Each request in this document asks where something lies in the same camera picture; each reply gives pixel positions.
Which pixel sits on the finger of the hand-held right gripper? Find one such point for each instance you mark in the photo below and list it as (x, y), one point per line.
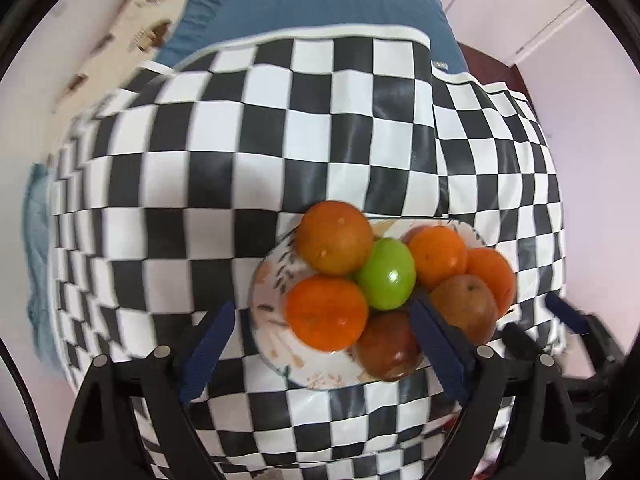
(520, 340)
(567, 312)

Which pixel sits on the large orange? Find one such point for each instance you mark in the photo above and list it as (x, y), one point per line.
(327, 312)

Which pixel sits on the black white checkered cloth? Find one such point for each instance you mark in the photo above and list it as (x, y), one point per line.
(250, 160)

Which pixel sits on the teddy bear print pillow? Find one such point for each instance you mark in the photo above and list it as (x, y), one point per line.
(125, 25)

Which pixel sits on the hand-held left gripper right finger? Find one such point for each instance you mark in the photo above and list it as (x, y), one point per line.
(440, 350)

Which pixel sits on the red yellow apple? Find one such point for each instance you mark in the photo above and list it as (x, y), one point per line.
(465, 305)

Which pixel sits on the small orange tangerine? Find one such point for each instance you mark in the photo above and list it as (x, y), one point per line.
(495, 275)
(437, 255)

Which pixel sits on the white door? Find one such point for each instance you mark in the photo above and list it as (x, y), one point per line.
(505, 5)

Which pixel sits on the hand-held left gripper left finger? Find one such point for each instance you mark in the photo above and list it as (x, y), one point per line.
(207, 350)

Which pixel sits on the brown red tomato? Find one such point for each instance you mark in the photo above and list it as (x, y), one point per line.
(390, 345)
(334, 237)

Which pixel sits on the floral oval plate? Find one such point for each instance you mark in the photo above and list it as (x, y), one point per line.
(270, 280)

